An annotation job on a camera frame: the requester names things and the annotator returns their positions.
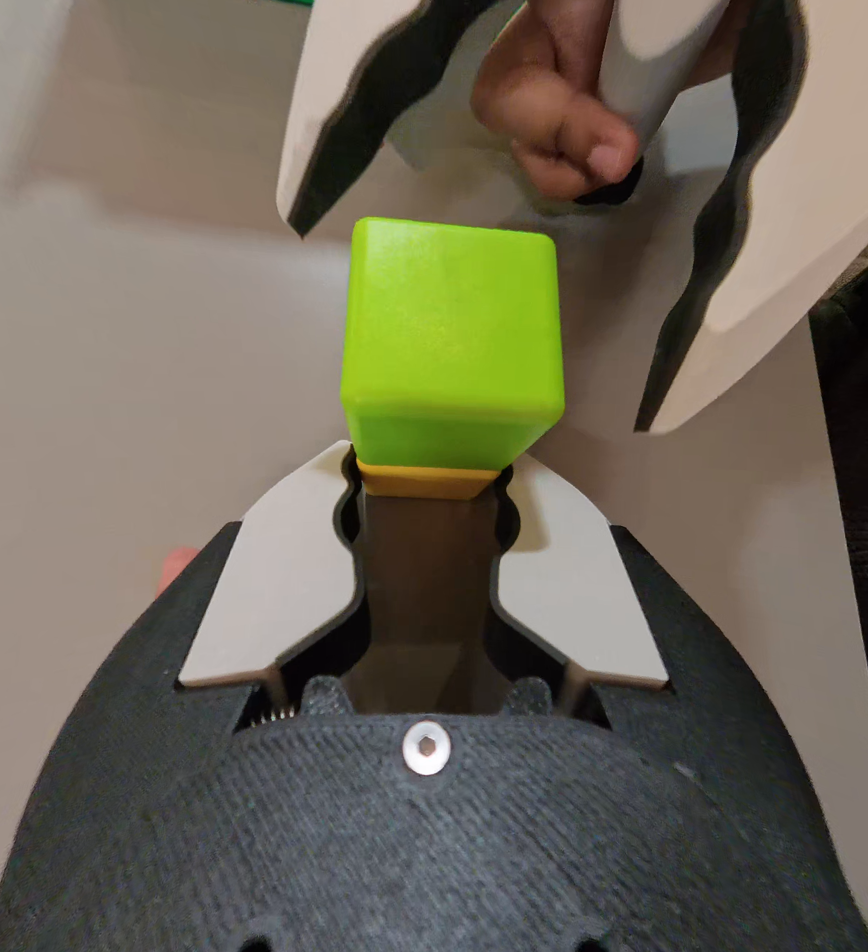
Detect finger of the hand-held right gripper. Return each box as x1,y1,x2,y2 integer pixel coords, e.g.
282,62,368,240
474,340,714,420
633,0,868,436
276,0,527,240

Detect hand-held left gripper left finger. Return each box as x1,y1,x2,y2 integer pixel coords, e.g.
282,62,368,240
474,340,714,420
177,439,373,708

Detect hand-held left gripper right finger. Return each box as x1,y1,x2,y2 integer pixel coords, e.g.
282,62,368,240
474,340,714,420
483,452,671,716

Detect yellow cube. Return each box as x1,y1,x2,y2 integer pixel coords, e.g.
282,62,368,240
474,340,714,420
355,457,500,500

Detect lime green cube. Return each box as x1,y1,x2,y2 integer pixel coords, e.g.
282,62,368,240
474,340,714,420
339,216,566,473

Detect grey desk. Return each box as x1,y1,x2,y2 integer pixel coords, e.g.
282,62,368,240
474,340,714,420
0,0,868,952

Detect person's left hand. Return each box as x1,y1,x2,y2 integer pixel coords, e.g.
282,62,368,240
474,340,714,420
155,545,201,598

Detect person's right hand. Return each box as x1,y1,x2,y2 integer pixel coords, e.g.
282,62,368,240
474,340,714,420
469,0,749,202

